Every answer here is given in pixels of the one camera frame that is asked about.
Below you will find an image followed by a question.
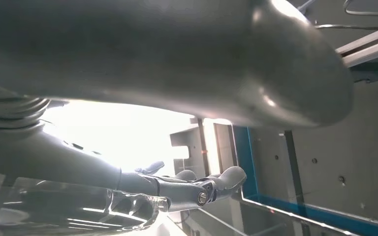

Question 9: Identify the blue framed grey panel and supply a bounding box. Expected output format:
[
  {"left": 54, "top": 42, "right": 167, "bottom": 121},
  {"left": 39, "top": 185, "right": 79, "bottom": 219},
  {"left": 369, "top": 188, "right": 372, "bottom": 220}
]
[{"left": 233, "top": 125, "right": 378, "bottom": 236}]

